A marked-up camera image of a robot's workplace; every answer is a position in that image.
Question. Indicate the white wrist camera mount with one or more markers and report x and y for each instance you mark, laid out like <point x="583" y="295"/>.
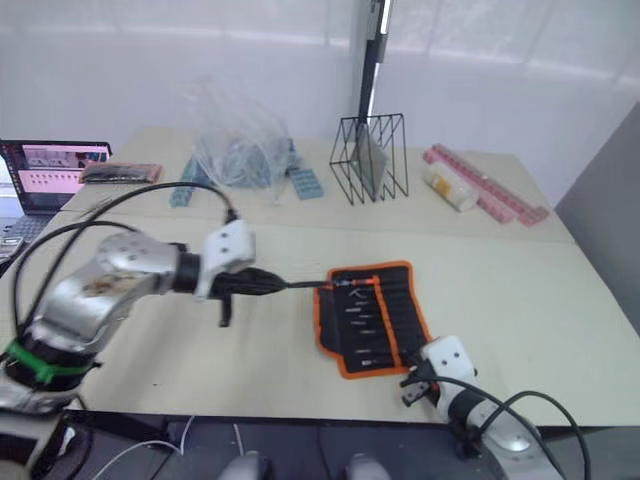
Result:
<point x="227" y="247"/>
<point x="447" y="360"/>

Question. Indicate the black pouch red trim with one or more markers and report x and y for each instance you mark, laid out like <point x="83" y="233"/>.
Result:
<point x="120" y="172"/>

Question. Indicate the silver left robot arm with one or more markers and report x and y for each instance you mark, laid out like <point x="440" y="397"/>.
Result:
<point x="100" y="295"/>

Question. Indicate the grey rounded shape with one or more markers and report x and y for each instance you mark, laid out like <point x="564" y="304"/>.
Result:
<point x="366" y="467"/>
<point x="247" y="467"/>

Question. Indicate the white roll yellow label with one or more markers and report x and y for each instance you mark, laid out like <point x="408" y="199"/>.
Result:
<point x="450" y="187"/>

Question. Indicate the black laptop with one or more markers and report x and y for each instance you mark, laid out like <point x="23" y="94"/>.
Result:
<point x="50" y="175"/>

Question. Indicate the long pink pill organizer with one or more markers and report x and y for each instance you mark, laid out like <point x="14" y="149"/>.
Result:
<point x="500" y="185"/>
<point x="497" y="210"/>

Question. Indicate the grey glass panel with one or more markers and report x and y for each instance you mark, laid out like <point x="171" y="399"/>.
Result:
<point x="370" y="160"/>

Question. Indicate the teal pill organizer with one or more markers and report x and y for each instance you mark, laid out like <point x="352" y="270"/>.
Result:
<point x="182" y="195"/>

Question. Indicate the black and white upright post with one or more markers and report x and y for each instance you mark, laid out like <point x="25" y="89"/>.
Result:
<point x="369" y="60"/>

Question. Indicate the black tool roll orange trim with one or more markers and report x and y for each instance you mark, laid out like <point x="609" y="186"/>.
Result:
<point x="400" y="310"/>

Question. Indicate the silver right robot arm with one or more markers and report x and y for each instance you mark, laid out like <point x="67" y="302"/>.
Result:
<point x="515" y="445"/>

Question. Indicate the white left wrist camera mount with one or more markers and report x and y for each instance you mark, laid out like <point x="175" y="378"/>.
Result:
<point x="227" y="247"/>

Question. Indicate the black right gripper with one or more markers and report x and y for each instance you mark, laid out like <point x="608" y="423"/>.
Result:
<point x="424" y="382"/>

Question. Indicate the clear plastic bag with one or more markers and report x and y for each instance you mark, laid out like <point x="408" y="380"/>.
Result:
<point x="240" y="150"/>

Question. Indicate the dark keyboard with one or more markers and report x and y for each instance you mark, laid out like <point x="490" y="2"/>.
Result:
<point x="9" y="247"/>

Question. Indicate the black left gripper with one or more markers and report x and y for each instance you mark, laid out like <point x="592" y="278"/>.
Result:
<point x="230" y="286"/>

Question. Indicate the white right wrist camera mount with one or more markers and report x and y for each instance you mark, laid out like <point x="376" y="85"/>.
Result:
<point x="447" y="360"/>

